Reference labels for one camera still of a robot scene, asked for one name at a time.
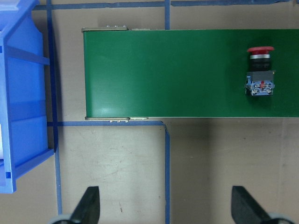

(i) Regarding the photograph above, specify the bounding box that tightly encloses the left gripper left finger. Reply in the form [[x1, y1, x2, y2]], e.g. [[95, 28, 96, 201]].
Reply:
[[70, 186, 100, 224]]

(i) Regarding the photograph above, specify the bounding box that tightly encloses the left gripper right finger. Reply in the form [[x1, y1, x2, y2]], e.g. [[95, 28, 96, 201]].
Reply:
[[231, 186, 271, 224]]

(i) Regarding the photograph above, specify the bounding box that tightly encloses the red mushroom push button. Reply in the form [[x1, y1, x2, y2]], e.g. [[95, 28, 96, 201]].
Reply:
[[245, 46, 275, 97]]

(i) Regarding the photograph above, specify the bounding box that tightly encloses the blue bin with buttons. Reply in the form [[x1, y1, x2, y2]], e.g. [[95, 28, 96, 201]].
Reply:
[[0, 0, 54, 194]]

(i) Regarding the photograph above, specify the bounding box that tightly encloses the green conveyor belt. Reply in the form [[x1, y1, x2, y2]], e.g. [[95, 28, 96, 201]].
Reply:
[[83, 29, 299, 118]]

